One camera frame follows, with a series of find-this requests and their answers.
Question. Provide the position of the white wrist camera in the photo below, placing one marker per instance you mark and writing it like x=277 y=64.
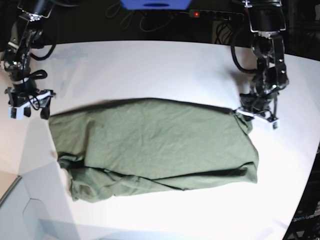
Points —
x=16 y=113
x=274 y=124

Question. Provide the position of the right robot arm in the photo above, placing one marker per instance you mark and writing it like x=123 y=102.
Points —
x=17 y=56

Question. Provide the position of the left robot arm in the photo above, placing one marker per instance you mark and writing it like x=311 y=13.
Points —
x=266 y=20

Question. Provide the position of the blue box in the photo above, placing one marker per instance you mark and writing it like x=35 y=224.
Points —
x=155 y=4

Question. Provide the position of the green t-shirt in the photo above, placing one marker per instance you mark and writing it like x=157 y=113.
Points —
x=140 y=146

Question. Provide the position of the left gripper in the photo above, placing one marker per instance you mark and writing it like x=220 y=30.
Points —
x=258 y=106

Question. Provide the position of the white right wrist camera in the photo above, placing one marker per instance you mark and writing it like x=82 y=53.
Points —
x=16 y=113

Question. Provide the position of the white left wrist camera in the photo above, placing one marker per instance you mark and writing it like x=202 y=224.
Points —
x=274 y=124

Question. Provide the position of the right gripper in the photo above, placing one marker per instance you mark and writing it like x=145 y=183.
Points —
x=36 y=99

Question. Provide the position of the black power strip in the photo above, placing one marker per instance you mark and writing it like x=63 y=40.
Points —
x=216 y=15

